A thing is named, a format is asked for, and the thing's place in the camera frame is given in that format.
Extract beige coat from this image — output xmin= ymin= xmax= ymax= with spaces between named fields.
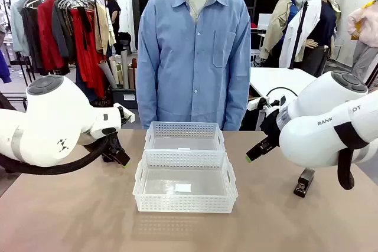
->
xmin=93 ymin=3 xmax=109 ymax=55

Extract white work table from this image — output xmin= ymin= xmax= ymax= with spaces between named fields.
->
xmin=249 ymin=67 xmax=318 ymax=111

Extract blue garment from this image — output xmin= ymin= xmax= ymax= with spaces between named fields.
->
xmin=0 ymin=50 xmax=12 ymax=84

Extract black cable hose right arm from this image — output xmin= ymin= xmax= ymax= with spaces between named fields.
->
xmin=333 ymin=122 xmax=370 ymax=191

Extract light grey jacket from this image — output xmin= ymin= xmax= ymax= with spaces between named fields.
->
xmin=10 ymin=0 xmax=30 ymax=57

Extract thin black camera cable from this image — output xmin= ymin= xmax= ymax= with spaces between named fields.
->
xmin=267 ymin=86 xmax=299 ymax=102

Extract black tripod pole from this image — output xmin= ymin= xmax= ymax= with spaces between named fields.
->
xmin=288 ymin=0 xmax=310 ymax=70

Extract person in blue shirt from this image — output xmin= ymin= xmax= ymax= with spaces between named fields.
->
xmin=136 ymin=0 xmax=252 ymax=132

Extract beige cardboard tube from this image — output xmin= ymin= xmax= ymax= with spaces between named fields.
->
xmin=108 ymin=55 xmax=120 ymax=86

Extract right forearm in blue sleeve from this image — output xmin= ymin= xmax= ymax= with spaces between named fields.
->
xmin=136 ymin=66 xmax=162 ymax=130

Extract background person black shirt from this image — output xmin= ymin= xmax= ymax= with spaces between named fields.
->
xmin=100 ymin=0 xmax=122 ymax=57

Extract black chair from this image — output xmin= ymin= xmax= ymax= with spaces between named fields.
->
xmin=117 ymin=31 xmax=133 ymax=55

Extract black storage box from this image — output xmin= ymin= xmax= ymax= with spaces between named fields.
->
xmin=111 ymin=87 xmax=139 ymax=110

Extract black cable hose left arm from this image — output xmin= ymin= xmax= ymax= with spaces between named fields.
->
xmin=0 ymin=135 xmax=113 ymax=176

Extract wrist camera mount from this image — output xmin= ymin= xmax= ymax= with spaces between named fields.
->
xmin=256 ymin=94 xmax=287 ymax=114
xmin=113 ymin=102 xmax=136 ymax=123

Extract long red dress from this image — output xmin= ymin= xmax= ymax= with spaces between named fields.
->
xmin=70 ymin=8 xmax=106 ymax=98

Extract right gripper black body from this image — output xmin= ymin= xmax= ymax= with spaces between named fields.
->
xmin=259 ymin=110 xmax=281 ymax=149

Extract background person pink top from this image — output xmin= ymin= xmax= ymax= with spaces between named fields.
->
xmin=347 ymin=0 xmax=378 ymax=81

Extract black cable hose arm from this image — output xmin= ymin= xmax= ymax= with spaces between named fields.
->
xmin=333 ymin=122 xmax=370 ymax=191
xmin=0 ymin=135 xmax=113 ymax=176

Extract red coat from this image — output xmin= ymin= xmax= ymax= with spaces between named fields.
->
xmin=37 ymin=0 xmax=66 ymax=71

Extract charcoal garment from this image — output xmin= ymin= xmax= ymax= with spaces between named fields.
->
xmin=19 ymin=5 xmax=42 ymax=73

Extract tall grey cardboard tube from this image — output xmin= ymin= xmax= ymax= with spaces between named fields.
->
xmin=120 ymin=48 xmax=130 ymax=90

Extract mannequin in beige trench coat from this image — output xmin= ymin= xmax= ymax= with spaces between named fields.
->
xmin=259 ymin=0 xmax=309 ymax=68

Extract dark grey jacket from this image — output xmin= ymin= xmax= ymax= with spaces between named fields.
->
xmin=52 ymin=0 xmax=76 ymax=64

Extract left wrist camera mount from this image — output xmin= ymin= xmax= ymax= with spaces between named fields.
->
xmin=113 ymin=102 xmax=136 ymax=123

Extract mannequin in white coat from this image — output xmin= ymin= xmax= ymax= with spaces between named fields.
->
xmin=279 ymin=0 xmax=337 ymax=77

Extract black stapler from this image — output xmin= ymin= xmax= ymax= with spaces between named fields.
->
xmin=293 ymin=167 xmax=315 ymax=198

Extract left forearm in blue sleeve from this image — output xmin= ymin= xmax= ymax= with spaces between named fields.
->
xmin=223 ymin=66 xmax=252 ymax=132

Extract white perforated plastic basket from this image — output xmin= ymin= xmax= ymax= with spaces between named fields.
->
xmin=132 ymin=149 xmax=239 ymax=214
xmin=144 ymin=121 xmax=227 ymax=152

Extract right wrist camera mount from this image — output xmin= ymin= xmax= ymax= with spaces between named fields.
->
xmin=256 ymin=94 xmax=287 ymax=114

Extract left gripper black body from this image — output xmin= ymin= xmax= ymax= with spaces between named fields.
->
xmin=102 ymin=129 xmax=122 ymax=163

